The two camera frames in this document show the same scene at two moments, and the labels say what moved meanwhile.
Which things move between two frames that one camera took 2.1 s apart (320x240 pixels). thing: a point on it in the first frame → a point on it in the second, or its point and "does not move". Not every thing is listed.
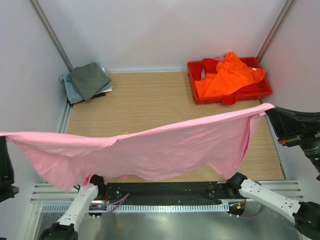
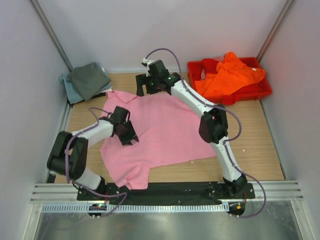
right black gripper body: (305, 132) → (155, 88)
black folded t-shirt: (99, 94) does not move
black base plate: (167, 193) does not move
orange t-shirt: (231, 74) does not move
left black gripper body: (6, 180) → (123, 124)
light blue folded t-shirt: (73, 94) does not move
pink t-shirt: (222, 141) → (168, 132)
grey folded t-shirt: (88, 79) does not move
